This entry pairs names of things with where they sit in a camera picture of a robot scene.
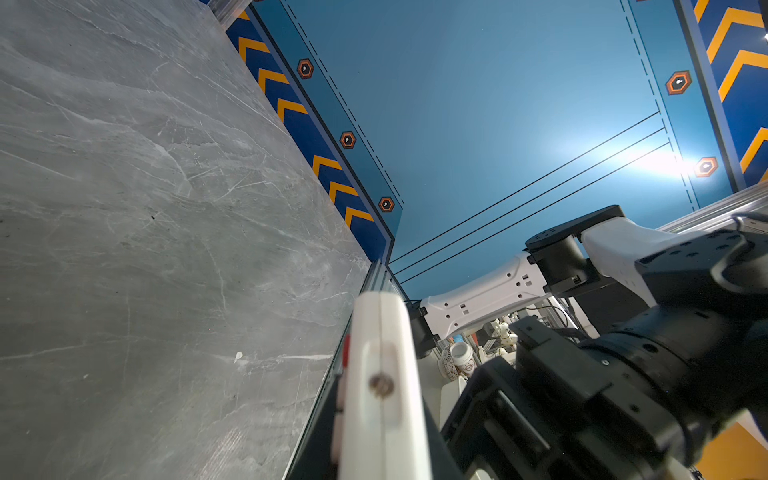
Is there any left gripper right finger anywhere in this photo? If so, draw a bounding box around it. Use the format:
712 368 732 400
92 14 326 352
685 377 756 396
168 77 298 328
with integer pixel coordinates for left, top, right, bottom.
422 401 465 480

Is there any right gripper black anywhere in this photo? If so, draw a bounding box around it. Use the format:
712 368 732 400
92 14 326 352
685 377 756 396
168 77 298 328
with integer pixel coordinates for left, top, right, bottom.
442 306 767 479

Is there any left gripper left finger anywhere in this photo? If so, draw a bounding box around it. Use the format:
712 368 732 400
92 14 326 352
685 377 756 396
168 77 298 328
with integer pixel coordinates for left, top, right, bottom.
285 375 340 480

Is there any white remote control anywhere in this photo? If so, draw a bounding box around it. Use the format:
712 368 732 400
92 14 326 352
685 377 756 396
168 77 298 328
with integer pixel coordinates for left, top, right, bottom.
331 291 433 480

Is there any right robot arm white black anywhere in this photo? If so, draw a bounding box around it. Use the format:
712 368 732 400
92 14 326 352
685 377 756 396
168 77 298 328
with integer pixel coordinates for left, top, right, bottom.
408 205 767 479

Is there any white paper cup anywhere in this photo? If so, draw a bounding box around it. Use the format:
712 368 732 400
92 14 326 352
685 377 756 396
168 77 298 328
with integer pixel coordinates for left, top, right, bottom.
450 342 476 378

